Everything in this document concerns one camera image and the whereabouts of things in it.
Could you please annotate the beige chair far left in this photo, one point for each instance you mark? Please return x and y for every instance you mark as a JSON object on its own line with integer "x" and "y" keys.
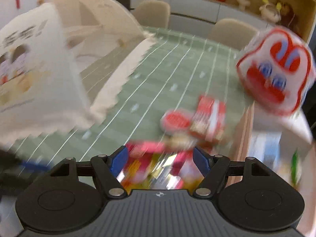
{"x": 152, "y": 13}

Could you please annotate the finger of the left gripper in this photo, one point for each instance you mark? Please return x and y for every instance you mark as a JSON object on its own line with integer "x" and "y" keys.
{"x": 32, "y": 166}

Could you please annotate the red round lid cup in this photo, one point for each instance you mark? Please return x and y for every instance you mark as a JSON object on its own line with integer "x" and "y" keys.
{"x": 178, "y": 120}

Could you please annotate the red white bunny bag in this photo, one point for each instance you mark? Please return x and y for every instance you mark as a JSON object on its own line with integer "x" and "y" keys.
{"x": 277, "y": 68}

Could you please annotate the red white snack packet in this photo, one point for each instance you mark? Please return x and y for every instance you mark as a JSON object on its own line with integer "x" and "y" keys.
{"x": 209, "y": 119}

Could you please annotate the white sideboard cabinet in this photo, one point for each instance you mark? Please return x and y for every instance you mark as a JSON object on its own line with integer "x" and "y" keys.
{"x": 197, "y": 17}

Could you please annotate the white cartoon food cover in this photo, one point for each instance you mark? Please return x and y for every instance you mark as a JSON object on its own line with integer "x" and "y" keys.
{"x": 64, "y": 63}

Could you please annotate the white ceramic figurine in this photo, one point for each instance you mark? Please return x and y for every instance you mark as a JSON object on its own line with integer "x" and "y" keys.
{"x": 270, "y": 12}

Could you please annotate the beige chair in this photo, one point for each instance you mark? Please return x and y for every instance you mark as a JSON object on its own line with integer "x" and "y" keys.
{"x": 232, "y": 33}
{"x": 152, "y": 13}

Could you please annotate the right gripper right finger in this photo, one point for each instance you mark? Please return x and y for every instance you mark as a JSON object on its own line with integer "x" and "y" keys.
{"x": 213, "y": 169}

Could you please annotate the green grid tablecloth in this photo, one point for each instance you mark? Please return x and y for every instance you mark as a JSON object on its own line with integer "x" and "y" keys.
{"x": 173, "y": 74}

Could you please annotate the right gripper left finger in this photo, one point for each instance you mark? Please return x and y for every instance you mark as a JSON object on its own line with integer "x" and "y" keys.
{"x": 106, "y": 170}

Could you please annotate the pink open gift box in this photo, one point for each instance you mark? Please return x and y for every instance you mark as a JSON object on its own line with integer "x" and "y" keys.
{"x": 273, "y": 140}

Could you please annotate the beige chair far middle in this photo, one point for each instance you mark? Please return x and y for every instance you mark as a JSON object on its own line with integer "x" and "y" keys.
{"x": 232, "y": 33}

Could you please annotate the magenta noodle snack packet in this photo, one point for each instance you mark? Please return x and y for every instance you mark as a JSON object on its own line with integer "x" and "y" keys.
{"x": 166, "y": 164}

